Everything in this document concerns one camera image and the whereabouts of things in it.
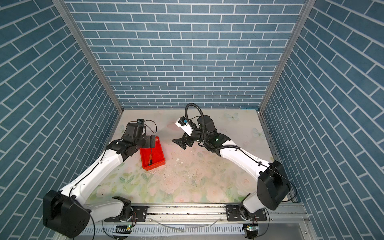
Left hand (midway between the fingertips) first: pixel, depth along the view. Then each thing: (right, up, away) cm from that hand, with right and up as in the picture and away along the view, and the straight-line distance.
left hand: (148, 137), depth 83 cm
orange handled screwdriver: (-1, -14, +8) cm, 16 cm away
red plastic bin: (+4, -13, +8) cm, 16 cm away
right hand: (+18, +4, -8) cm, 20 cm away
